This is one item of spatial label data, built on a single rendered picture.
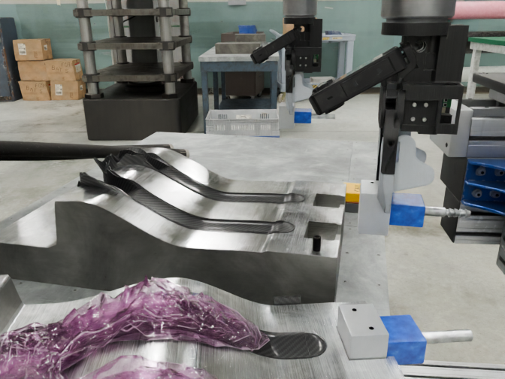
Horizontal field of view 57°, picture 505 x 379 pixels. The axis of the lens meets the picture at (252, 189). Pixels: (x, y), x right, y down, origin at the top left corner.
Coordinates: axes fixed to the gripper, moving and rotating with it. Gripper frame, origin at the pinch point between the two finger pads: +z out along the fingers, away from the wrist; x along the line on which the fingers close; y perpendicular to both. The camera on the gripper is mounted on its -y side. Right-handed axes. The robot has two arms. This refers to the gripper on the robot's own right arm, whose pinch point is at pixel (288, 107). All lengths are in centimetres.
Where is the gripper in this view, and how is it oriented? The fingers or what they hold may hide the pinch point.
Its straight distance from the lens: 113.4
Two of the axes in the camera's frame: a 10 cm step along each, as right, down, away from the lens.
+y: 9.9, 0.4, -1.4
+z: 0.1, 9.3, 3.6
